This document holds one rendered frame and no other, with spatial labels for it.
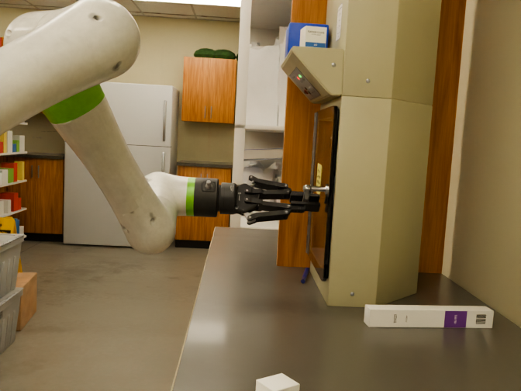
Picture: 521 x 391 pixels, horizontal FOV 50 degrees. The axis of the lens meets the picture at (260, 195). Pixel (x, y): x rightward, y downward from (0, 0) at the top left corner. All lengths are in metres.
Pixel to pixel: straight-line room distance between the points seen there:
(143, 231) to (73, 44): 0.46
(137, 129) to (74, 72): 5.36
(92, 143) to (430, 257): 1.05
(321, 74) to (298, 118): 0.38
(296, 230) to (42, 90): 0.98
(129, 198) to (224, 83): 5.38
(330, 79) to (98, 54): 0.56
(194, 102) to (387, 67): 5.29
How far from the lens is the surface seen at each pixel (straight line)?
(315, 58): 1.24
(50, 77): 0.82
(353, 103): 1.24
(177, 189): 1.28
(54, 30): 0.86
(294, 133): 1.60
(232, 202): 1.28
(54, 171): 6.57
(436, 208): 1.70
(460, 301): 1.46
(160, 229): 1.18
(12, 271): 3.57
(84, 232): 6.42
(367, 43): 1.26
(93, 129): 1.06
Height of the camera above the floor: 1.31
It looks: 6 degrees down
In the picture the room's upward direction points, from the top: 3 degrees clockwise
